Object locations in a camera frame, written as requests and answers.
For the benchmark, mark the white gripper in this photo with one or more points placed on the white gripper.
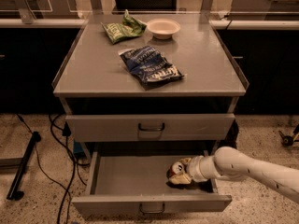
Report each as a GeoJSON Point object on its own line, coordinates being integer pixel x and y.
{"type": "Point", "coordinates": [193, 169]}

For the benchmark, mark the red coke can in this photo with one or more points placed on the red coke can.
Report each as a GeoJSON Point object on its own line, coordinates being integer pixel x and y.
{"type": "Point", "coordinates": [175, 170]}

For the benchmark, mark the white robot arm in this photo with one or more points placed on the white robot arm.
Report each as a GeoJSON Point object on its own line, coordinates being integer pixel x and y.
{"type": "Point", "coordinates": [228, 163]}

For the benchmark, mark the open grey middle drawer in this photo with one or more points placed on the open grey middle drawer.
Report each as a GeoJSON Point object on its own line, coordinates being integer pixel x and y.
{"type": "Point", "coordinates": [138, 185]}

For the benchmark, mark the grey drawer cabinet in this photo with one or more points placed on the grey drawer cabinet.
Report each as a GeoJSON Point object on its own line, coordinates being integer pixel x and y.
{"type": "Point", "coordinates": [95, 81]}

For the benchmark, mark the closed grey top drawer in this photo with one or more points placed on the closed grey top drawer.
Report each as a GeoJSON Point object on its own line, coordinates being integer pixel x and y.
{"type": "Point", "coordinates": [163, 127]}

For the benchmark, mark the black caster wheel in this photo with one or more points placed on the black caster wheel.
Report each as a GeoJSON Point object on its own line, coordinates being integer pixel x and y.
{"type": "Point", "coordinates": [289, 140]}

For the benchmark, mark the blue chip bag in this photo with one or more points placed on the blue chip bag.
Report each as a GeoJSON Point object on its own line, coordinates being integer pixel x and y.
{"type": "Point", "coordinates": [149, 67]}

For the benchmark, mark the white bowl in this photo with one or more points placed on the white bowl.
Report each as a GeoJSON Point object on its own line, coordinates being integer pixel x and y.
{"type": "Point", "coordinates": [163, 28]}

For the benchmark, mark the green chip bag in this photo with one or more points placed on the green chip bag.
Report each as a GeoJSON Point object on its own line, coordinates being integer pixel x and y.
{"type": "Point", "coordinates": [130, 27]}

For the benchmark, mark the black floor stand bar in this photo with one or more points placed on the black floor stand bar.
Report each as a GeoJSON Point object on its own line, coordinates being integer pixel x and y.
{"type": "Point", "coordinates": [14, 193]}

